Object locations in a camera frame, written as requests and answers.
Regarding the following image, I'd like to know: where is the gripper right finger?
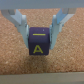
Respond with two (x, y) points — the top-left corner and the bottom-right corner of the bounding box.
(47, 8), (77, 49)

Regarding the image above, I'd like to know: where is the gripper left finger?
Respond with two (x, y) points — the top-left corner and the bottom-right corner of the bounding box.
(1, 8), (31, 48)

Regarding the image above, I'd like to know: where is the purple block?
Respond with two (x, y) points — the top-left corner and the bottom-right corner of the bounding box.
(27, 26), (52, 57)

